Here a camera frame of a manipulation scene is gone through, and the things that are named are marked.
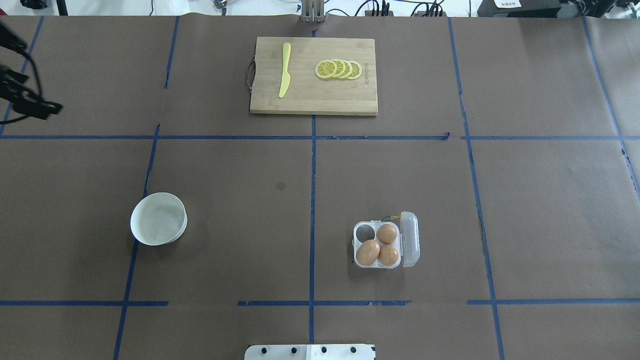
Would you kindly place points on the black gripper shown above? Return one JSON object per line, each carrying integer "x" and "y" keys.
{"x": 31, "y": 101}

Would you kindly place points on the brown egg from bowl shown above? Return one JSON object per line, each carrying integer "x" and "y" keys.
{"x": 367, "y": 253}

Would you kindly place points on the clear plastic egg box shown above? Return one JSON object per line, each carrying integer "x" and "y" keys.
{"x": 408, "y": 242}

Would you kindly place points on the brown egg in box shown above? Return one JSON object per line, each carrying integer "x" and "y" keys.
{"x": 387, "y": 233}
{"x": 388, "y": 256}

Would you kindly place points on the black computer box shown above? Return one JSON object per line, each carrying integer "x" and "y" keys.
{"x": 519, "y": 8}

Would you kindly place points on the white round bowl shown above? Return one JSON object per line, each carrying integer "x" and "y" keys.
{"x": 158, "y": 219}

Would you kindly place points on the yellow plastic knife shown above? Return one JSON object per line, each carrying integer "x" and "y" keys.
{"x": 285, "y": 75}

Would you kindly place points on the wooden cutting board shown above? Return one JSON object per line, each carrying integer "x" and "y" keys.
{"x": 307, "y": 94}

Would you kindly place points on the aluminium frame post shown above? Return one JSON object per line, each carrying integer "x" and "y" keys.
{"x": 313, "y": 11}

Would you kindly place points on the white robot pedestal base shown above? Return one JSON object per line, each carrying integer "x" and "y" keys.
{"x": 348, "y": 351}

